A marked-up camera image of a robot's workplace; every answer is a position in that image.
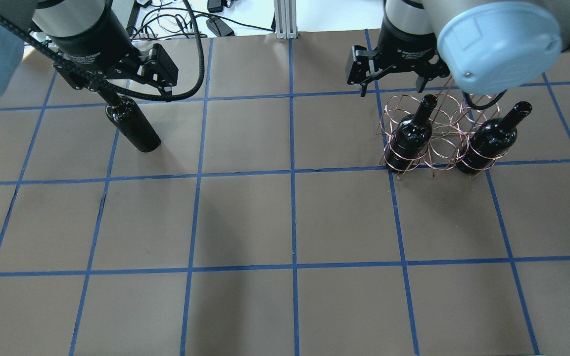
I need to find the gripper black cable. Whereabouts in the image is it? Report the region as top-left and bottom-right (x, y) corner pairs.
(0, 0), (206, 103)
(461, 89), (508, 111)

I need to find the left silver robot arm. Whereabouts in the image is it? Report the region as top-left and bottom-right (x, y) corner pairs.
(0, 0), (179, 97)

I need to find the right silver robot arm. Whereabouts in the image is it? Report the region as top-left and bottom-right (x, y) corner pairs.
(346, 0), (570, 95)

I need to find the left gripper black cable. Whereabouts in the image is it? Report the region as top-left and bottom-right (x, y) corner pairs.
(0, 0), (206, 103)

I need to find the black bottle in basket end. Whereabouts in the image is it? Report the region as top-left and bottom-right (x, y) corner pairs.
(384, 94), (437, 175)

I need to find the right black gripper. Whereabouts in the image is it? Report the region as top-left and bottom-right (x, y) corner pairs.
(345, 22), (450, 97)

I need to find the aluminium frame post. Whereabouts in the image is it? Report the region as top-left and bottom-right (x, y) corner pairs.
(274, 0), (299, 39)

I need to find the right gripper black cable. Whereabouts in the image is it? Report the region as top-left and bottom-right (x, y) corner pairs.
(461, 89), (508, 111)

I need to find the black bottle under basket handle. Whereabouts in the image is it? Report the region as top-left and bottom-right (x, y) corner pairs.
(455, 101), (532, 176)

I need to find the black power adapter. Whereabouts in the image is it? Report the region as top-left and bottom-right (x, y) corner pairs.
(206, 18), (236, 38)

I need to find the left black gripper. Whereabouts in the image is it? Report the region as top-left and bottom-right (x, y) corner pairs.
(47, 13), (179, 107)

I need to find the black wine bottle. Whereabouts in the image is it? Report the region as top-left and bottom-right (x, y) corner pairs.
(105, 95), (161, 153)

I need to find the copper wire wine basket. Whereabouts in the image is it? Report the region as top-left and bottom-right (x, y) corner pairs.
(378, 79), (509, 180)

